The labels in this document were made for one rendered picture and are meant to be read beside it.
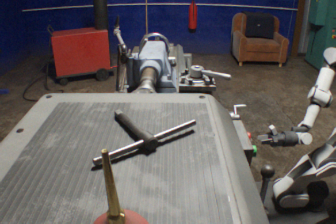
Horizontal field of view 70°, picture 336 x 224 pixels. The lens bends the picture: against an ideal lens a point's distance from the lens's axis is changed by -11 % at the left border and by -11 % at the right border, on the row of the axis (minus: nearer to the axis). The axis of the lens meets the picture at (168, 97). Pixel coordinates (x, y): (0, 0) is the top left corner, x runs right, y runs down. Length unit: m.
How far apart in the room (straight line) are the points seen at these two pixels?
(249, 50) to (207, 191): 4.65
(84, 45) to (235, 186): 3.89
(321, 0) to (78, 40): 4.15
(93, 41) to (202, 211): 3.91
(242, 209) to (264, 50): 4.75
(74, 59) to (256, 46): 3.11
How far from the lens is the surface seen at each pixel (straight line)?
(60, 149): 0.49
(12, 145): 0.54
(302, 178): 1.86
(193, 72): 1.24
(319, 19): 5.31
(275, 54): 5.18
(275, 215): 1.98
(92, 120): 0.56
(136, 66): 1.49
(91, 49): 4.20
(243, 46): 4.90
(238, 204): 0.38
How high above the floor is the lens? 1.62
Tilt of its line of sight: 26 degrees down
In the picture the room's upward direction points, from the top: straight up
